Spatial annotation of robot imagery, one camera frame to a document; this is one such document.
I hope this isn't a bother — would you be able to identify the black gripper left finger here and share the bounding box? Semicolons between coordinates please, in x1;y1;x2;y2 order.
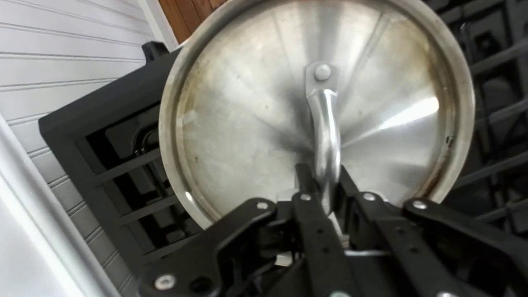
138;162;359;297

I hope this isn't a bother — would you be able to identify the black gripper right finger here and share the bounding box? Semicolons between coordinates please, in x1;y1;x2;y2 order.
333;163;528;297

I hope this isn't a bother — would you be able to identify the stainless steel pot lid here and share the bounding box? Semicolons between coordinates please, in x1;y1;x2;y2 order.
156;0;476;231

